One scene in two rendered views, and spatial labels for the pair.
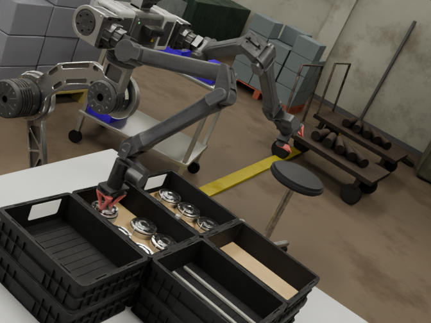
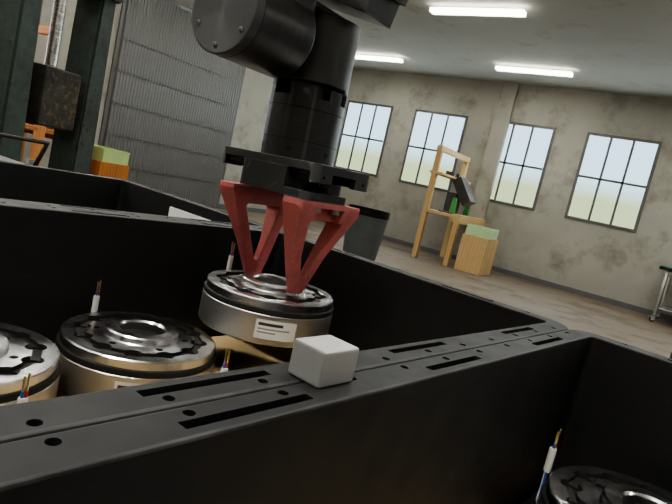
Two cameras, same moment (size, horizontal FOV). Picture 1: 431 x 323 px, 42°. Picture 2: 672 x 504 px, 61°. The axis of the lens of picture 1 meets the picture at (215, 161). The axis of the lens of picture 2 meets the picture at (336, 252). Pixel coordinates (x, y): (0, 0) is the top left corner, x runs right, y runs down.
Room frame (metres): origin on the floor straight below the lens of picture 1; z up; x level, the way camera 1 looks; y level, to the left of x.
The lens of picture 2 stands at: (1.90, -0.13, 0.99)
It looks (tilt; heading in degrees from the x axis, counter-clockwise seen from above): 7 degrees down; 103
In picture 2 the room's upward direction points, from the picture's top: 13 degrees clockwise
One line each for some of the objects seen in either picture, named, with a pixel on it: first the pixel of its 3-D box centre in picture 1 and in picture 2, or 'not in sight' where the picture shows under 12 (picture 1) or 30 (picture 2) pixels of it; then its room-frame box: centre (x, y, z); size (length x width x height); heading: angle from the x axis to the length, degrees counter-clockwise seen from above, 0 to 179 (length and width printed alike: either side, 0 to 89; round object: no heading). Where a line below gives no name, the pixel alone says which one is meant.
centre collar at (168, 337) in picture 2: not in sight; (142, 331); (1.70, 0.21, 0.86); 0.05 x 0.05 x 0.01
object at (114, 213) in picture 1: (104, 209); (270, 289); (1.76, 0.29, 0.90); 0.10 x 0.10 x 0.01
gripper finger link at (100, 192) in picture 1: (107, 198); (273, 223); (1.75, 0.30, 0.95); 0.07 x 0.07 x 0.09; 65
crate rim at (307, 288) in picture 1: (261, 260); not in sight; (1.86, -0.31, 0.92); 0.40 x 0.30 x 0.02; 65
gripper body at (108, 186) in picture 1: (115, 181); (301, 136); (1.75, 0.29, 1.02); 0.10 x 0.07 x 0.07; 155
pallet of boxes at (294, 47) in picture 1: (279, 63); not in sight; (8.01, -0.24, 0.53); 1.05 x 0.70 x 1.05; 71
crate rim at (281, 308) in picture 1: (220, 284); not in sight; (1.59, -0.19, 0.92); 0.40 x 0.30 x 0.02; 65
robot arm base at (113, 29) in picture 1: (115, 36); not in sight; (1.92, 0.51, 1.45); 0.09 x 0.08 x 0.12; 160
